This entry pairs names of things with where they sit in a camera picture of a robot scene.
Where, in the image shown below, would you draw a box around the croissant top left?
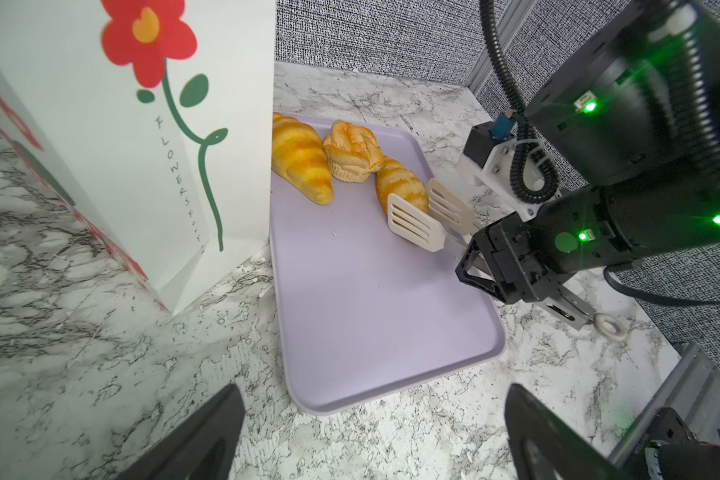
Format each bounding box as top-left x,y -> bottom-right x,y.
272,112 -> 334,205

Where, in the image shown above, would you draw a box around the croissant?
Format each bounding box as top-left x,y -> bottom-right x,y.
272,112 -> 334,205
376,157 -> 428,214

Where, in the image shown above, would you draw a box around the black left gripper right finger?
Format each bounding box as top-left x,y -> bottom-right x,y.
505,383 -> 630,479

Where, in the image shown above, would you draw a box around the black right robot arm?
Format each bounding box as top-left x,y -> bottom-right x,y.
455,1 -> 720,304

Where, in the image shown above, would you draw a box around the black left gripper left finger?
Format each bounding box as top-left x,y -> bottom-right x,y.
118,384 -> 245,479

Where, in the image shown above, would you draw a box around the croissant top right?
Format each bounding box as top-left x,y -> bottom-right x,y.
376,157 -> 428,214

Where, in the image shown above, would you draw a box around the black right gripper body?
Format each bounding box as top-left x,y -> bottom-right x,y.
455,187 -> 636,304

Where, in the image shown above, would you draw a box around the white and metal tongs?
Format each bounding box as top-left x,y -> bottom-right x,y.
386,179 -> 627,341

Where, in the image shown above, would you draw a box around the lilac plastic tray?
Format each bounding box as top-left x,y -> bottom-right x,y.
268,112 -> 508,416

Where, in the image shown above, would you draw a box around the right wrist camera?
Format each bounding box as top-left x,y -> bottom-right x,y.
456,109 -> 551,222

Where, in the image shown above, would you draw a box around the twisted bun top middle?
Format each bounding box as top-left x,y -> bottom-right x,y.
323,120 -> 384,183

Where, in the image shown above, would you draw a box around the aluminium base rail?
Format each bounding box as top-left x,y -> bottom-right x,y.
608,344 -> 720,479

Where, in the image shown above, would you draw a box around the white paper bag with rose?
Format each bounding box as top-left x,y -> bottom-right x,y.
0,0 -> 276,313

